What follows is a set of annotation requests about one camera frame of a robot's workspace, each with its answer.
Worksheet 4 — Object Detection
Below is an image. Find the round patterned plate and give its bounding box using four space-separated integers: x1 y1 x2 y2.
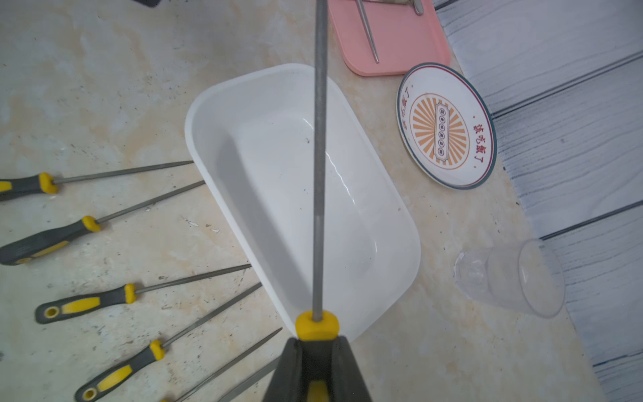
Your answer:
396 63 497 190

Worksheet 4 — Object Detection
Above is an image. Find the yellow black file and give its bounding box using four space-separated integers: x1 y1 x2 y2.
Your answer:
1 160 194 201
1 180 205 266
176 328 282 402
34 264 251 324
295 0 341 402
218 358 280 402
74 282 262 402

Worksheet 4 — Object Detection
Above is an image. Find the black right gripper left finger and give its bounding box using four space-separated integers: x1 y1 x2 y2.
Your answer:
263 338 303 402

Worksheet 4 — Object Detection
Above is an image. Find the metal rod on tray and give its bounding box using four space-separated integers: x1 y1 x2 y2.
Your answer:
356 0 380 64

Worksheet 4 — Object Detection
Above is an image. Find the clear plastic cup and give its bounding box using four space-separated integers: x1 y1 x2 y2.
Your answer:
454 239 565 318

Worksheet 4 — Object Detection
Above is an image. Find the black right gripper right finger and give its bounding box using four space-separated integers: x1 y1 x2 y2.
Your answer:
331 336 372 402

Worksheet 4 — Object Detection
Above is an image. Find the white plastic storage box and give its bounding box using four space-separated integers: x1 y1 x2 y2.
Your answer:
185 64 421 341

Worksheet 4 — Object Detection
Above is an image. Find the pink plastic tray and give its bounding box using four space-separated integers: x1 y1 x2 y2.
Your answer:
328 0 451 77

